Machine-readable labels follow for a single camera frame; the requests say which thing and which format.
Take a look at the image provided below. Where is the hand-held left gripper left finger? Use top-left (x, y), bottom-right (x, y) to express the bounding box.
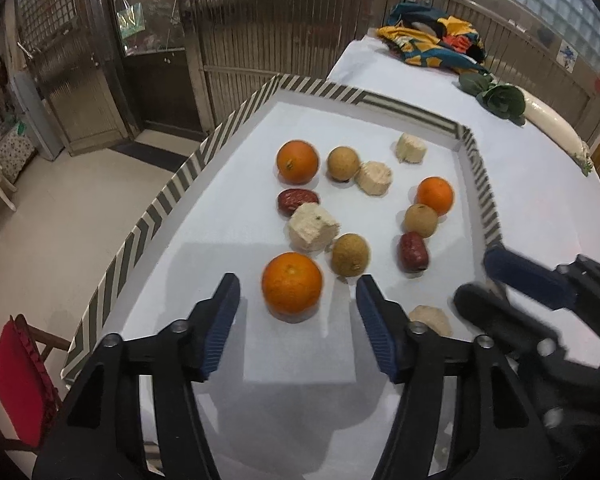
top-left (32, 272), bottom-right (242, 480)

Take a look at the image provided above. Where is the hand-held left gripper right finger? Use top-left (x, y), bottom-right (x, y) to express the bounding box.
top-left (355, 274), bottom-right (566, 480)

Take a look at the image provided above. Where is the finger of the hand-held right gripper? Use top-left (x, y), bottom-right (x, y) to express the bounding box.
top-left (482, 244), bottom-right (600, 311)
top-left (454, 282), bottom-right (568, 361)

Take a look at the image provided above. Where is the peeled sugarcane piece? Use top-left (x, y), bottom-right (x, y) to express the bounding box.
top-left (355, 161), bottom-right (394, 196)
top-left (396, 132), bottom-right (427, 164)
top-left (287, 202), bottom-right (341, 255)
top-left (408, 305), bottom-right (453, 338)

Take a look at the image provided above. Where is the orange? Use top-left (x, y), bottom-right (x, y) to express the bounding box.
top-left (416, 176), bottom-right (455, 216)
top-left (276, 140), bottom-right (321, 185)
top-left (261, 252), bottom-right (325, 324)

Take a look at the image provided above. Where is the red date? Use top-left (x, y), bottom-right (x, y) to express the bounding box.
top-left (277, 188), bottom-right (321, 218)
top-left (398, 231), bottom-right (430, 274)

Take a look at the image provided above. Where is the brown longan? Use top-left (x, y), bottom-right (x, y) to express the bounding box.
top-left (327, 145), bottom-right (361, 182)
top-left (404, 203), bottom-right (439, 238)
top-left (331, 233), bottom-right (372, 278)

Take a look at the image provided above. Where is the striped cardboard tray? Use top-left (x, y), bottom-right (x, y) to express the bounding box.
top-left (60, 73), bottom-right (506, 386)

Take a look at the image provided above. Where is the wrapped white radish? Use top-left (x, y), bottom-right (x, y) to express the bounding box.
top-left (522, 91), bottom-right (595, 177)

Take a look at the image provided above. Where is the green leafy vegetable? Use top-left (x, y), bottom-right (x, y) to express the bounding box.
top-left (457, 72), bottom-right (527, 126)

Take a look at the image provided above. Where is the red cushioned wooden chair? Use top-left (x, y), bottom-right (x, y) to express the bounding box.
top-left (0, 314), bottom-right (73, 453)

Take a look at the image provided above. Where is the blue and white sticker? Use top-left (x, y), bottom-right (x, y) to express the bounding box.
top-left (557, 40), bottom-right (580, 71)

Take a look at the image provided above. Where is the colourful patterned cloth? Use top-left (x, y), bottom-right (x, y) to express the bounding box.
top-left (377, 2), bottom-right (491, 78)

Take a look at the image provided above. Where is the floral cushion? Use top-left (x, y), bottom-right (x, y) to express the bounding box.
top-left (0, 130), bottom-right (37, 183)

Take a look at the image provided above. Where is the metal mesh door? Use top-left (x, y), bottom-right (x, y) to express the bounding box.
top-left (10, 0), bottom-right (131, 156)

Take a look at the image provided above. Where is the green translucent bag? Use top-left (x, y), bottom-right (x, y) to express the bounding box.
top-left (115, 0), bottom-right (146, 31)

